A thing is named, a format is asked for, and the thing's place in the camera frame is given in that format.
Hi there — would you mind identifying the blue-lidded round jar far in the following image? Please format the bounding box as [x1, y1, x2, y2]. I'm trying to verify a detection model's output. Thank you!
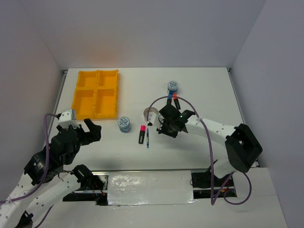
[167, 80, 179, 95]

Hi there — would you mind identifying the orange highlighter marker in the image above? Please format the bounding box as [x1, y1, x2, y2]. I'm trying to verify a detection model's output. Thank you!
[172, 93, 181, 110]

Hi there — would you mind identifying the blue-lidded round jar near bin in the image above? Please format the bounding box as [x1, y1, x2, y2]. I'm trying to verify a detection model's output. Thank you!
[117, 116, 131, 133]

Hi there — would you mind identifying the metal base rail plate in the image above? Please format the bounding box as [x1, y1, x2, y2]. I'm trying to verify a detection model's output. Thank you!
[63, 170, 236, 206]

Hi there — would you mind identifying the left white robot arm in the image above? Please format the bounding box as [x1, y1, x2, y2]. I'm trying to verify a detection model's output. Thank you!
[0, 119, 104, 228]

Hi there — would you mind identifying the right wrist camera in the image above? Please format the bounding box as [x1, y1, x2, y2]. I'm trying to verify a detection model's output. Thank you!
[147, 112, 163, 129]

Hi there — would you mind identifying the blue pen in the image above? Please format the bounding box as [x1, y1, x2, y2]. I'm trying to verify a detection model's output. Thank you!
[146, 127, 149, 149]

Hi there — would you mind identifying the blue highlighter marker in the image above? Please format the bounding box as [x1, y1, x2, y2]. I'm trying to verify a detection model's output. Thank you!
[166, 94, 173, 105]

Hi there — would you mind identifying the clear tape roll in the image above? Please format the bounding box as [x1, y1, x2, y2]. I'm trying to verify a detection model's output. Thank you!
[143, 107, 159, 122]

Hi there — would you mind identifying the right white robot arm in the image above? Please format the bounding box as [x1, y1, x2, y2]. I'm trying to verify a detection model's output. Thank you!
[157, 104, 263, 186]

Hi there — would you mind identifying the pink highlighter marker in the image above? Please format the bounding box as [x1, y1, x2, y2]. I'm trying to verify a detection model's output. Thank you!
[138, 125, 146, 144]

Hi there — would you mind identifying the yellow four-compartment plastic bin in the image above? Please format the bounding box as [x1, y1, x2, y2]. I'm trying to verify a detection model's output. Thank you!
[72, 69, 119, 120]

